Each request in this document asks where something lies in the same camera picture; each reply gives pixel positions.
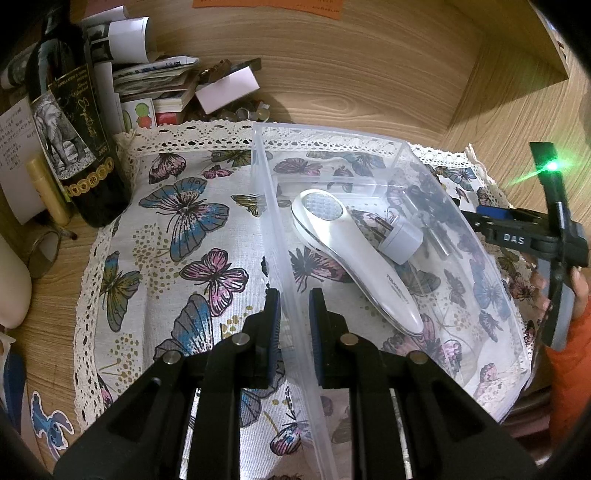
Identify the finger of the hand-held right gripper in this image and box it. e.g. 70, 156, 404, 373
463, 205, 532, 252

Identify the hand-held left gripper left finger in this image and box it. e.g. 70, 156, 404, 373
53, 288, 282, 480

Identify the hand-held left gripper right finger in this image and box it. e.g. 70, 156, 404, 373
308, 288, 539, 480

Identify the clear plastic storage box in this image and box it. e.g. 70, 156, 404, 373
252, 121, 532, 480

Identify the person's right hand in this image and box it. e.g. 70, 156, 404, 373
530, 265, 591, 324

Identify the white handheld massager device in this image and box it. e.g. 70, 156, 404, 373
291, 188, 426, 337

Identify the white power adapter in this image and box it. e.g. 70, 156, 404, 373
376, 210, 424, 265

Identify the butterfly print lace cloth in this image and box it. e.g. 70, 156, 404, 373
74, 117, 532, 480

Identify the dark wine bottle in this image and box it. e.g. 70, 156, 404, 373
25, 0, 132, 229

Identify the small white cardboard box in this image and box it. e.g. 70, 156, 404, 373
195, 65, 259, 114

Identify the clear drinking glass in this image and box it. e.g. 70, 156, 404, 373
25, 226, 63, 278

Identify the blue cartoon sticker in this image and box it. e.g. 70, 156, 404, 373
30, 391, 75, 460

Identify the fruit sticker card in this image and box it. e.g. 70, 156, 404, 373
121, 97, 155, 131

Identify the dark brown object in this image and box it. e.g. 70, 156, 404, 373
198, 58, 262, 85

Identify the yellow lip balm tube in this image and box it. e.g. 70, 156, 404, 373
27, 157, 72, 227

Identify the stack of booklets and papers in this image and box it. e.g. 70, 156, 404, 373
113, 55, 201, 125

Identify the handwritten white note paper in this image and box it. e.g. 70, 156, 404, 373
0, 108, 51, 224

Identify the rolled white paper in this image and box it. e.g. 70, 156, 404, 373
88, 17, 153, 63

